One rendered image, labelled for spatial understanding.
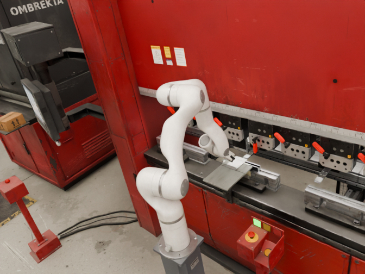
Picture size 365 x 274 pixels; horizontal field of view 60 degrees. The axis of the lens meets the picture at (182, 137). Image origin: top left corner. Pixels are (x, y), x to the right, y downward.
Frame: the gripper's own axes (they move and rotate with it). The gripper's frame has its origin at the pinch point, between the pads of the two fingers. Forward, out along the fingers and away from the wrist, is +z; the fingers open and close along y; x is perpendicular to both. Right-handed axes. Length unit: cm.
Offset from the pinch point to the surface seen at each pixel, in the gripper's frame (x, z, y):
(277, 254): 39, 12, -43
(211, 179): 16.2, -5.0, 3.7
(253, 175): 3.4, 13.5, -11.5
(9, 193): 90, -38, 154
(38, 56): -8, -88, 101
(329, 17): -56, -59, -52
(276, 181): 1.9, 13.2, -26.1
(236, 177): 9.4, 0.7, -8.2
